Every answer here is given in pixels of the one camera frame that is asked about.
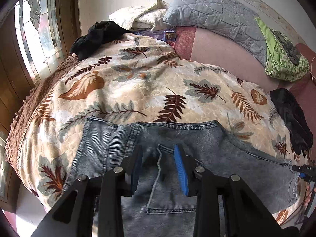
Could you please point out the pink padded headboard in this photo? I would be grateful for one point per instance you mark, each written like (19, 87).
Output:
(204, 46)

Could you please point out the dark grey crumpled cloth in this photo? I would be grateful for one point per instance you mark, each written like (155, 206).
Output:
(292, 52)

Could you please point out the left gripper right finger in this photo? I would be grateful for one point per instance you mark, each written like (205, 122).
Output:
(244, 213)

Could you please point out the black garment right side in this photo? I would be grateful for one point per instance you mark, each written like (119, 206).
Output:
(293, 116)

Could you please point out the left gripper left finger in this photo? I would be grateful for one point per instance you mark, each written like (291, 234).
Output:
(73, 213)

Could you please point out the purple package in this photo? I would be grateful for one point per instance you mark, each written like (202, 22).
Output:
(164, 35)

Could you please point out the black garment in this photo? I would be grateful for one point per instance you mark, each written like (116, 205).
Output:
(293, 116)
(100, 33)

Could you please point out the stained glass wooden door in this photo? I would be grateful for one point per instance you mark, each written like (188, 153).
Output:
(32, 42)

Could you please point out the grey washed denim pants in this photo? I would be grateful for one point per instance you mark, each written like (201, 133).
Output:
(159, 207)

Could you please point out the grey quilted pillow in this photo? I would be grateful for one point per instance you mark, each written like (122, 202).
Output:
(228, 18)

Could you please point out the black garment left side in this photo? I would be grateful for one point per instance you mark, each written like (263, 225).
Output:
(100, 33)

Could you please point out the leaf pattern quilted bedspread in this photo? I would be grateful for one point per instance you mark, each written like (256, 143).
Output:
(135, 78)

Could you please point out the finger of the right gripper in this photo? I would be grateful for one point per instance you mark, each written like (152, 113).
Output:
(300, 169)

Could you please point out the cream pillow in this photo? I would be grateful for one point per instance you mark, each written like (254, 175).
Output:
(136, 18)

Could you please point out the person right hand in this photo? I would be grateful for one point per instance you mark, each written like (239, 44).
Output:
(308, 194)

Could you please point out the green patterned folded blanket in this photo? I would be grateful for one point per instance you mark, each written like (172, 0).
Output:
(278, 64)

